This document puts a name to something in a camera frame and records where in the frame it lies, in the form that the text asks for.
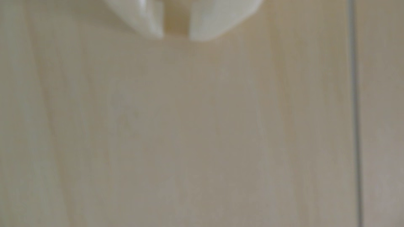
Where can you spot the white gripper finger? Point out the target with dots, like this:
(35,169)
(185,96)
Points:
(142,15)
(217,15)

